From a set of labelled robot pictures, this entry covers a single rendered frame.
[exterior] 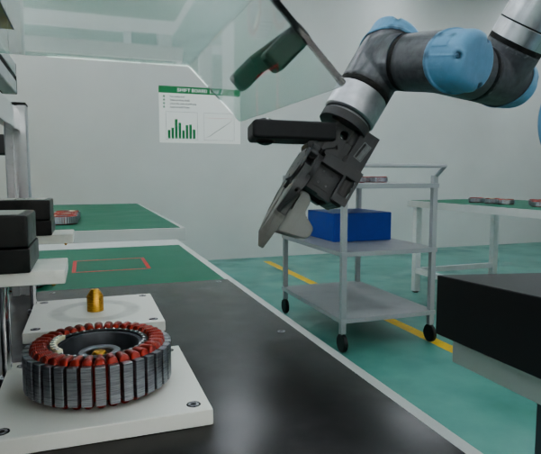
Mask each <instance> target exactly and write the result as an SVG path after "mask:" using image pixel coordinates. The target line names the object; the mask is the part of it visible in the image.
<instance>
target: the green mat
mask: <svg viewBox="0 0 541 454"><path fill-rule="evenodd" d="M59 258H68V274H67V279H66V283H65V284H56V285H55V286H52V285H45V286H42V287H39V288H37V292H40V291H53V290H67V289H80V288H94V287H108V286H134V285H147V284H161V283H175V282H188V281H202V280H215V279H224V278H223V277H221V276H220V275H219V274H217V273H216V272H215V271H213V270H212V269H211V268H209V267H208V266H206V265H205V264H203V263H202V262H201V261H200V260H199V259H197V258H196V257H195V256H193V255H192V254H191V253H189V252H188V251H187V250H185V249H184V248H182V247H181V246H180V245H160V246H139V247H119V248H98V249H77V250H39V258H38V259H59ZM131 258H144V259H145V260H146V261H147V262H148V264H149V266H150V267H151V268H147V267H146V266H145V264H144V263H143V261H142V260H141V259H131ZM95 259H107V260H95ZM77 260H89V261H77ZM73 261H77V269H76V272H81V273H72V267H73ZM132 268H144V269H132ZM115 269H128V270H115ZM100 270H112V271H100ZM84 271H97V272H84Z"/></svg>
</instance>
